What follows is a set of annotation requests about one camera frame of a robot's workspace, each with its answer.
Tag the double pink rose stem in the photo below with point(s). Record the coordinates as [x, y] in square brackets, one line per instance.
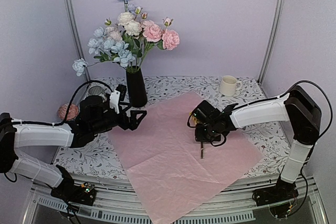
[144, 22]

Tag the left aluminium frame post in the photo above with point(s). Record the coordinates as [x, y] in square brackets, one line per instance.
[74, 29]

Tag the aluminium front rail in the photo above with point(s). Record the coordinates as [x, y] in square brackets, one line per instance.
[116, 202]

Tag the pink carnation flower stem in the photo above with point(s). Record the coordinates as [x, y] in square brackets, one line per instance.
[156, 36]

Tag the pink tissue wrapping paper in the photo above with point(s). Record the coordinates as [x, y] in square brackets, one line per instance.
[165, 166]

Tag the right aluminium frame post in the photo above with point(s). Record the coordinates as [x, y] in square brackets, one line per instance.
[271, 41]

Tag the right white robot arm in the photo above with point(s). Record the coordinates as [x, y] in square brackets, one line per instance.
[295, 106]

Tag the light blue rose stem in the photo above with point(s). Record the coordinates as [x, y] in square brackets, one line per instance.
[107, 50]

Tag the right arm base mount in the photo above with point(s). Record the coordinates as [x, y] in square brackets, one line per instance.
[283, 197]

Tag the yellow small flower sprig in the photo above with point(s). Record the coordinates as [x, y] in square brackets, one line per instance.
[201, 148]

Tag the pale pink rose stem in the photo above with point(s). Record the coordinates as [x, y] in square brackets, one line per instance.
[111, 31]

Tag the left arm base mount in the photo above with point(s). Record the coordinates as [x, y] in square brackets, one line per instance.
[84, 194]

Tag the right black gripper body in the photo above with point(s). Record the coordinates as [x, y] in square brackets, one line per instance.
[208, 134]

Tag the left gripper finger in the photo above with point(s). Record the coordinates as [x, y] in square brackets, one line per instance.
[135, 118]
[124, 106]

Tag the floral patterned table mat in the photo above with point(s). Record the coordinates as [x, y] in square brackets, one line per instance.
[99, 159]

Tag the white rose flower stem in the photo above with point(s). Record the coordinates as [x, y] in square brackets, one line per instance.
[131, 32]

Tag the aluminium frame post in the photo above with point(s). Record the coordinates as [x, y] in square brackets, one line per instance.
[74, 29]
[271, 41]

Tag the tall black vase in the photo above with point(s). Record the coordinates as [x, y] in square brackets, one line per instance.
[136, 87]

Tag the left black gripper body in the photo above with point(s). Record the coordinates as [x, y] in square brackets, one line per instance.
[102, 125]

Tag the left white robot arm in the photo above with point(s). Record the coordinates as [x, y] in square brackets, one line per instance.
[96, 115]

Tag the striped black white cup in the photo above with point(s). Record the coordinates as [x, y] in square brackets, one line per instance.
[98, 91]

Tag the cream ceramic mug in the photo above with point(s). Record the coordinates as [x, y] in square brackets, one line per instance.
[229, 85]

